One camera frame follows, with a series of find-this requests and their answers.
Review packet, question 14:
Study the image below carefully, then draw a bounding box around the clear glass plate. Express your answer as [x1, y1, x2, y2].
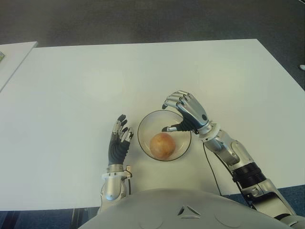
[137, 110, 193, 162]

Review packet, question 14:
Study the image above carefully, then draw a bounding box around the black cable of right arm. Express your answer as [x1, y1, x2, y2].
[202, 139, 224, 197]

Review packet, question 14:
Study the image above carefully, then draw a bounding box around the grey robot torso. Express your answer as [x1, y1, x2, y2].
[76, 187, 305, 229]

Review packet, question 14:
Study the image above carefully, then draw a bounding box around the red yellow apple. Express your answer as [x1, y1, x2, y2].
[149, 133, 177, 159]

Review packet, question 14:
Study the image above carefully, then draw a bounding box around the right robot hand black silver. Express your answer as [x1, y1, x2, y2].
[161, 90, 212, 135]

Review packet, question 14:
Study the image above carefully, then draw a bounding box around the left robot hand black silver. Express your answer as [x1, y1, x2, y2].
[108, 114, 135, 167]

